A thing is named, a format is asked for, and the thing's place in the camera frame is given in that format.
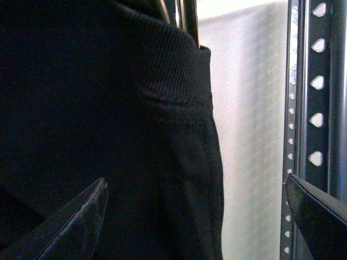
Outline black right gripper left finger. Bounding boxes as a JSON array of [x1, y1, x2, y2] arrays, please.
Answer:
[[1, 178, 108, 259]]

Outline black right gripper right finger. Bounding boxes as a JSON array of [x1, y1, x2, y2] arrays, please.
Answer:
[[285, 174, 346, 259]]

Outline black printed t-shirt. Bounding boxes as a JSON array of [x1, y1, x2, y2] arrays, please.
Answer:
[[1, 1, 224, 259]]

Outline metal clothes hanger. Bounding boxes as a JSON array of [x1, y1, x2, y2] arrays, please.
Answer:
[[154, 0, 200, 48]]

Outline grey metal drying rack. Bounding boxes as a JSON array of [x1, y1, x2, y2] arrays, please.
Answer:
[[280, 1, 346, 259]]

